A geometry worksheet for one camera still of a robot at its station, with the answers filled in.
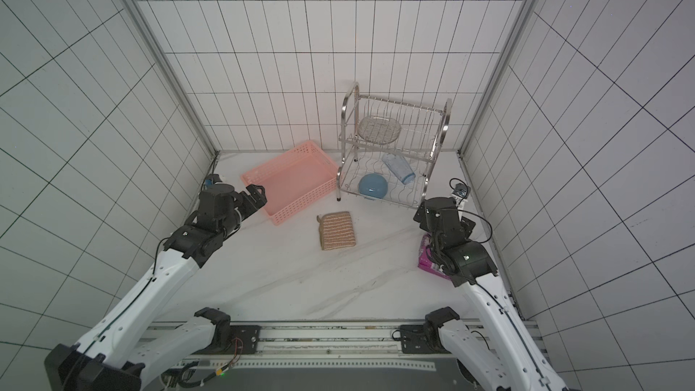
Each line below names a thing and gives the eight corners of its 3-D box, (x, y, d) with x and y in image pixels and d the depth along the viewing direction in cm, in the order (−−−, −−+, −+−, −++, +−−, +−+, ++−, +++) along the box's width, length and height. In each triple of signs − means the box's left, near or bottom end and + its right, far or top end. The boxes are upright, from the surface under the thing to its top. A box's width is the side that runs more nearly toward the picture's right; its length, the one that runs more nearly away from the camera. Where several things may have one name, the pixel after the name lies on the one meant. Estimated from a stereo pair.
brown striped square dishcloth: (321, 251, 91) (320, 248, 90) (317, 217, 100) (316, 214, 98) (356, 245, 93) (356, 243, 91) (350, 212, 101) (350, 209, 99)
